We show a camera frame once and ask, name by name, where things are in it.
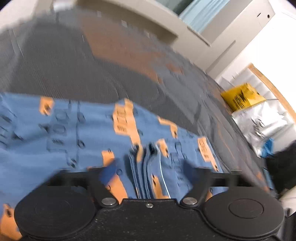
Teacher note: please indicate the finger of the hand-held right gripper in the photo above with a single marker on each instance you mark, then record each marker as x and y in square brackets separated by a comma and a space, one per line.
[267, 148]

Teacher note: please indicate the wooden bed headboard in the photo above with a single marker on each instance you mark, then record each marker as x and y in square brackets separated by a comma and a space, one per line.
[270, 85]

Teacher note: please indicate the clear plastic bag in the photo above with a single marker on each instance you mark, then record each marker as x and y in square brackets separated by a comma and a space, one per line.
[261, 125]

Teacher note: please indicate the blue pants with orange cars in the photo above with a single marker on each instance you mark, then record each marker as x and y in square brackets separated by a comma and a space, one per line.
[81, 143]

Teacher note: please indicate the yellow shopping bag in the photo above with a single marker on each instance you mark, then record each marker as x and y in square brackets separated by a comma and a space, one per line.
[241, 96]

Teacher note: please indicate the grey quilted bed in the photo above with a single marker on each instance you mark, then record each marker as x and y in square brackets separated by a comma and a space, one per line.
[92, 64]

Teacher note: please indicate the light blue curtain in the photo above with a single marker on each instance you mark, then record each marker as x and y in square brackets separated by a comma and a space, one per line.
[203, 12]

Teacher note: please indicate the beige wardrobe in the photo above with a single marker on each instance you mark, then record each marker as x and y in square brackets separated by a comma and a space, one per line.
[233, 34]

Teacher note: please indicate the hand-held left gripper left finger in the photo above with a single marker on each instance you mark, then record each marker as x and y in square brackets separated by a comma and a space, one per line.
[108, 172]

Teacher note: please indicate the beige window seat cabinet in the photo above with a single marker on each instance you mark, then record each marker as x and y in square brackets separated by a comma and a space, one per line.
[143, 20]

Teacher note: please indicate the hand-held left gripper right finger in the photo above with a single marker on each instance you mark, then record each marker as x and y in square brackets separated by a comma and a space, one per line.
[188, 171]

